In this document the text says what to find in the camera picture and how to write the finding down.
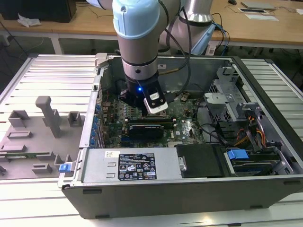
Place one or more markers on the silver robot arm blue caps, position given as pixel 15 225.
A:
pixel 137 54

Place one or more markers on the CPU socket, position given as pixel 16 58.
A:
pixel 166 115

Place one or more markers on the blue expansion slot clip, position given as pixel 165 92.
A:
pixel 95 121
pixel 94 133
pixel 92 142
pixel 98 108

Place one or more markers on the black graphics card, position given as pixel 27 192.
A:
pixel 146 134

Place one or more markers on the green motherboard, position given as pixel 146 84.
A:
pixel 187 127

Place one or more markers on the silver power supply unit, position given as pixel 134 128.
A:
pixel 101 165

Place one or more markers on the light wooden desk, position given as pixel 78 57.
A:
pixel 94 26
pixel 260 30

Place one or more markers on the silver metal drive cage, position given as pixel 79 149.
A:
pixel 219 104

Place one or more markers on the white tag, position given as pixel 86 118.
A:
pixel 211 50

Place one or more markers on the black plastic shroud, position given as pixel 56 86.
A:
pixel 202 160

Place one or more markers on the blue case latch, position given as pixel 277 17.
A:
pixel 64 168

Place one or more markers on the grey parts rack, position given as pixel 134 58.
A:
pixel 35 142

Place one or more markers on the black open PC case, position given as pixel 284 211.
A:
pixel 168 201

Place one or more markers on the hard disk in blue carrier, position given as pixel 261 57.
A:
pixel 236 154

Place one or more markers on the black computer tower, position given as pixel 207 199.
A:
pixel 47 10

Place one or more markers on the crumpled white paper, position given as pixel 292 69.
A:
pixel 28 21

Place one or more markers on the green RAM stick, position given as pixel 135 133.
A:
pixel 21 156

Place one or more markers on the black computer mouse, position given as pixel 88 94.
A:
pixel 232 2

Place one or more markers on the silver laptop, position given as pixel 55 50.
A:
pixel 258 5

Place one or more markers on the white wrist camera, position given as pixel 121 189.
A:
pixel 156 109

